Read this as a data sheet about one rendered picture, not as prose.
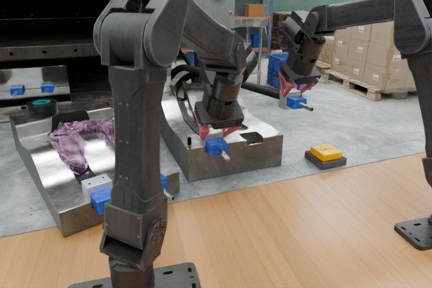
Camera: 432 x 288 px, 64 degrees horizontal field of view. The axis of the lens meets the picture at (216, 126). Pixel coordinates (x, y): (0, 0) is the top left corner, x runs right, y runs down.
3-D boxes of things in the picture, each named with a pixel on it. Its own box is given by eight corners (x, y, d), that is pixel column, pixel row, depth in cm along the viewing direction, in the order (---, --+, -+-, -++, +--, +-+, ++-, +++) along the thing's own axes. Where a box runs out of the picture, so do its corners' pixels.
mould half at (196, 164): (281, 165, 92) (285, 118, 88) (188, 182, 84) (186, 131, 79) (216, 110, 136) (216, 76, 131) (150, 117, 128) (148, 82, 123)
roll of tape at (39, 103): (58, 116, 97) (56, 104, 95) (26, 119, 94) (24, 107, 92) (58, 108, 103) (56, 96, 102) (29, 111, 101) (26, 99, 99)
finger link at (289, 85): (270, 89, 104) (280, 64, 97) (291, 87, 106) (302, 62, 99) (280, 105, 100) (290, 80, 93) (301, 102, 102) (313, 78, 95)
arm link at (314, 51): (290, 48, 94) (298, 26, 89) (306, 45, 96) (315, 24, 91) (305, 64, 90) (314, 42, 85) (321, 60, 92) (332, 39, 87)
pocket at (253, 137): (263, 150, 89) (264, 137, 87) (245, 153, 87) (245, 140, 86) (255, 143, 93) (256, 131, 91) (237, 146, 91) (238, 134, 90)
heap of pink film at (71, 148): (142, 155, 85) (139, 126, 82) (67, 178, 74) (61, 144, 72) (103, 126, 104) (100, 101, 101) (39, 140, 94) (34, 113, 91)
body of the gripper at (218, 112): (193, 107, 79) (197, 83, 73) (234, 103, 82) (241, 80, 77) (200, 128, 75) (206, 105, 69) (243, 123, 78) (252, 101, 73)
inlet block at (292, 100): (318, 117, 95) (320, 99, 94) (303, 119, 94) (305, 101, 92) (292, 105, 107) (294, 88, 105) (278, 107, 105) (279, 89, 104)
